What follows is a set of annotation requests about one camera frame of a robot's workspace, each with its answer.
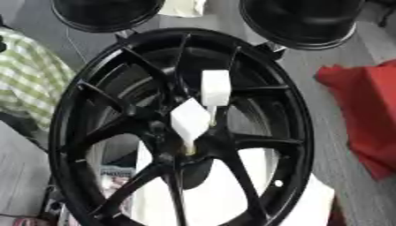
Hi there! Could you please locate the black spoked wheel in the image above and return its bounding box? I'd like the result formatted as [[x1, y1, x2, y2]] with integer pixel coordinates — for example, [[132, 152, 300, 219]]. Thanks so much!
[[46, 27, 316, 226]]

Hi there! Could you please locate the black round wheel rim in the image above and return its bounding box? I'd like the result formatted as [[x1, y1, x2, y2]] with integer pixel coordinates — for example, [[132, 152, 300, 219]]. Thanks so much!
[[238, 0, 367, 50], [49, 0, 167, 34]]

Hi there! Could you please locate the printed paper box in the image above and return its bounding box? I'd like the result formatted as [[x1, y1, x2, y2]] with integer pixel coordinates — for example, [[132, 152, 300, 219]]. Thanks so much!
[[97, 165, 136, 214]]

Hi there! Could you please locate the red cloth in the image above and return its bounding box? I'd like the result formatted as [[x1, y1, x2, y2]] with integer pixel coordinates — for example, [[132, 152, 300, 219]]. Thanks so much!
[[314, 59, 396, 181]]

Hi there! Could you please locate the green white checked cloth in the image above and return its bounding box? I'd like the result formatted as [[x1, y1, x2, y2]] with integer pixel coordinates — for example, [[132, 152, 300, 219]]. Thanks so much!
[[0, 26, 78, 132]]

